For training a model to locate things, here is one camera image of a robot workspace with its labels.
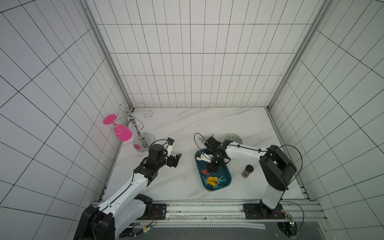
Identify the red clothespin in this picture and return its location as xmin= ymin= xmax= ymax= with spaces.
xmin=201 ymin=170 xmax=210 ymax=176

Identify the teal clothespin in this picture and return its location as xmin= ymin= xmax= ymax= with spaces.
xmin=202 ymin=176 xmax=208 ymax=186
xmin=214 ymin=176 xmax=226 ymax=189

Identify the yellow clothespin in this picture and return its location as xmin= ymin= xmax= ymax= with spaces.
xmin=206 ymin=181 xmax=217 ymax=187
xmin=208 ymin=177 xmax=219 ymax=183

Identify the teal plastic storage box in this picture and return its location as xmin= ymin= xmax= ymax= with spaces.
xmin=195 ymin=151 xmax=232 ymax=191

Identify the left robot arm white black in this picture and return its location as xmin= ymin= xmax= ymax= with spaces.
xmin=74 ymin=138 xmax=182 ymax=240

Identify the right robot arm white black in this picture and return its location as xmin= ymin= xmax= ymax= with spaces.
xmin=199 ymin=137 xmax=297 ymax=211

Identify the green patterned ceramic bowl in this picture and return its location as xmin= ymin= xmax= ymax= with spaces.
xmin=225 ymin=134 xmax=243 ymax=144

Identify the chrome glass holder stand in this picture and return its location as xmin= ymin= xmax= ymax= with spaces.
xmin=119 ymin=102 xmax=156 ymax=153

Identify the small dark spice jar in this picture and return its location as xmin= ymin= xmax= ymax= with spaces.
xmin=242 ymin=165 xmax=254 ymax=178

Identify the pink wine glass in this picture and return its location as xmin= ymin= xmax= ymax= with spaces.
xmin=103 ymin=114 xmax=133 ymax=142

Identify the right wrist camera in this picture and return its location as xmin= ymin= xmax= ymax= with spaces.
xmin=196 ymin=151 xmax=213 ymax=163

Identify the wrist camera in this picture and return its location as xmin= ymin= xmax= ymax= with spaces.
xmin=166 ymin=138 xmax=175 ymax=157
xmin=196 ymin=151 xmax=213 ymax=163

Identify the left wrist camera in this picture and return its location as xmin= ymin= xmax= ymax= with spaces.
xmin=166 ymin=138 xmax=175 ymax=157

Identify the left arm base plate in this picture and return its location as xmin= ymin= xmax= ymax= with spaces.
xmin=139 ymin=204 xmax=167 ymax=220

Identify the aluminium mounting rail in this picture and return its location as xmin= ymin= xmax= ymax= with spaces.
xmin=127 ymin=200 xmax=327 ymax=230

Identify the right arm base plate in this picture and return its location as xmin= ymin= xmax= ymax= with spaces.
xmin=243 ymin=203 xmax=287 ymax=220

